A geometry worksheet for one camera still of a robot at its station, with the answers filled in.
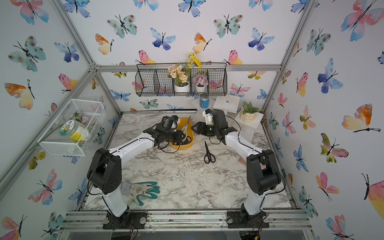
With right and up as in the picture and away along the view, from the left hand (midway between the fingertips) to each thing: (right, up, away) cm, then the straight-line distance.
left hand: (185, 133), depth 90 cm
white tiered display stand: (+29, +19, +6) cm, 34 cm away
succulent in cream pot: (+37, +12, -3) cm, 39 cm away
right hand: (+6, +4, -4) cm, 8 cm away
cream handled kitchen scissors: (0, +3, +1) cm, 3 cm away
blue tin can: (+12, +21, +8) cm, 26 cm away
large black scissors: (+15, -15, +6) cm, 22 cm away
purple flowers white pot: (+9, +31, -2) cm, 32 cm away
